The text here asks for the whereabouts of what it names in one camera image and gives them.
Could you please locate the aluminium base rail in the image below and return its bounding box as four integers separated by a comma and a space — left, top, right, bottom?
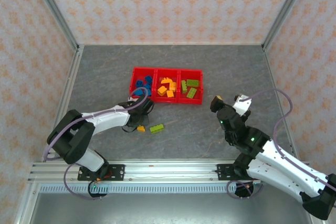
27, 158, 316, 183

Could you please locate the grey metal panel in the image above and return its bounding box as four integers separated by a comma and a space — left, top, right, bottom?
26, 192, 310, 224

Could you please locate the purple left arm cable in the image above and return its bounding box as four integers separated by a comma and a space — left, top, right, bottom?
43, 88, 149, 200

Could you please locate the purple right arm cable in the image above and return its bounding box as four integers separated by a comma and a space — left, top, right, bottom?
227, 88, 336, 200

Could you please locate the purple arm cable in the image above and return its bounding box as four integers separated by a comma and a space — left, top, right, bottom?
43, 88, 149, 200
227, 88, 336, 200

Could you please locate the red plastic bin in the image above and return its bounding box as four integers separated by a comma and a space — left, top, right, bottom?
128, 67, 158, 103
153, 68, 182, 104
177, 69, 205, 106

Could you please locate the aluminium side rail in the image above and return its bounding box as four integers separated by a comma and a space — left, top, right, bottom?
261, 45, 300, 162
40, 45, 85, 162

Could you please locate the thick green lego brick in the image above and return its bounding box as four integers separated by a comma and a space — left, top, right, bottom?
149, 123, 164, 134

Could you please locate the slotted grey cable duct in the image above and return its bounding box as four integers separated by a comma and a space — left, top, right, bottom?
38, 183, 265, 194

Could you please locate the aluminium frame post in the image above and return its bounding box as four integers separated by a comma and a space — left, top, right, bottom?
261, 0, 314, 51
27, 0, 81, 51

